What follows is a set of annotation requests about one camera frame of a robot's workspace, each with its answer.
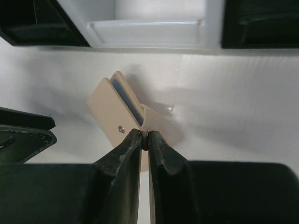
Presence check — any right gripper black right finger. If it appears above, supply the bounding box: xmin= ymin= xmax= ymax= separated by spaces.
xmin=148 ymin=131 xmax=196 ymax=224

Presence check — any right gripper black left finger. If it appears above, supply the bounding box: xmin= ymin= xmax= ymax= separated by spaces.
xmin=93 ymin=129 xmax=142 ymax=224

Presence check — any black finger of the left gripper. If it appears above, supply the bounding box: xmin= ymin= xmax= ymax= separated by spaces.
xmin=0 ymin=107 xmax=57 ymax=164

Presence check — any black white card tray organizer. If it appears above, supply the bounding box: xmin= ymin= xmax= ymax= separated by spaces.
xmin=0 ymin=0 xmax=299 ymax=49

